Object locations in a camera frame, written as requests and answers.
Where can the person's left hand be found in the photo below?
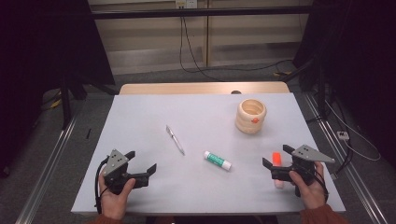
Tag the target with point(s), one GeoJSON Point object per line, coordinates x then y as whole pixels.
{"type": "Point", "coordinates": [113, 203]}

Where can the black curtain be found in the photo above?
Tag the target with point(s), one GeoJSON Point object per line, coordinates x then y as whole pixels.
{"type": "Point", "coordinates": [361, 62]}
{"type": "Point", "coordinates": [37, 62]}

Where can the black stand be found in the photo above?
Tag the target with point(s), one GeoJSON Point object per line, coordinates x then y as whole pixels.
{"type": "Point", "coordinates": [320, 93]}
{"type": "Point", "coordinates": [65, 102]}

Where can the orange highlighter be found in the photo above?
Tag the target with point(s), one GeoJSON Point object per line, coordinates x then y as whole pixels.
{"type": "Point", "coordinates": [276, 158]}

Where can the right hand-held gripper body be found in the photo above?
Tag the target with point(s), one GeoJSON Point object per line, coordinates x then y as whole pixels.
{"type": "Point", "coordinates": [308, 154]}

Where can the white wall socket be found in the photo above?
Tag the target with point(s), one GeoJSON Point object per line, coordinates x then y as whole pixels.
{"type": "Point", "coordinates": [186, 3]}

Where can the small black floor item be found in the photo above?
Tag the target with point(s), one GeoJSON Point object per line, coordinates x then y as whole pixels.
{"type": "Point", "coordinates": [88, 133]}

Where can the white table mat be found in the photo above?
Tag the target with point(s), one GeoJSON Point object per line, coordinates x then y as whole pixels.
{"type": "Point", "coordinates": [193, 186]}

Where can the dark table grommet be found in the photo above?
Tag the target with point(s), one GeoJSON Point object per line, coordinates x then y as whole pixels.
{"type": "Point", "coordinates": [236, 92]}

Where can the metal floor rail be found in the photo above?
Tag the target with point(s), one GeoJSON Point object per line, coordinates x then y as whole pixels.
{"type": "Point", "coordinates": [351, 174]}
{"type": "Point", "coordinates": [46, 174]}

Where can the yellow floor tape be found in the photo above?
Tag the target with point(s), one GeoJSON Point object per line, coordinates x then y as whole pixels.
{"type": "Point", "coordinates": [56, 104]}

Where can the wooden table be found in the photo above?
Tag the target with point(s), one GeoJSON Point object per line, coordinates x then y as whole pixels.
{"type": "Point", "coordinates": [186, 88]}

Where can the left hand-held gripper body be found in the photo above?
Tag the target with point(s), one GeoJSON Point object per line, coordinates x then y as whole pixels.
{"type": "Point", "coordinates": [115, 161]}

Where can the beige ribbed pen holder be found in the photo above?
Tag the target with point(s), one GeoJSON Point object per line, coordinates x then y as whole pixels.
{"type": "Point", "coordinates": [250, 124]}

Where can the silver pen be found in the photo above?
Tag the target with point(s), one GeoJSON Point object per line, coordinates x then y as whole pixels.
{"type": "Point", "coordinates": [175, 140]}

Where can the black horizontal bar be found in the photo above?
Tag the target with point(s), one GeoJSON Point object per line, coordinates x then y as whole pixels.
{"type": "Point", "coordinates": [199, 12]}

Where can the person's right hand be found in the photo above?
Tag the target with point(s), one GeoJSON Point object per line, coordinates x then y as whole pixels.
{"type": "Point", "coordinates": [313, 194]}

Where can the white power adapter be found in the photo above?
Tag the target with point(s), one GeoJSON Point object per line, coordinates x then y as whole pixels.
{"type": "Point", "coordinates": [343, 135]}

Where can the white green glue stick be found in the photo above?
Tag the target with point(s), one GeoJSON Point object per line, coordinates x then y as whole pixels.
{"type": "Point", "coordinates": [216, 160]}

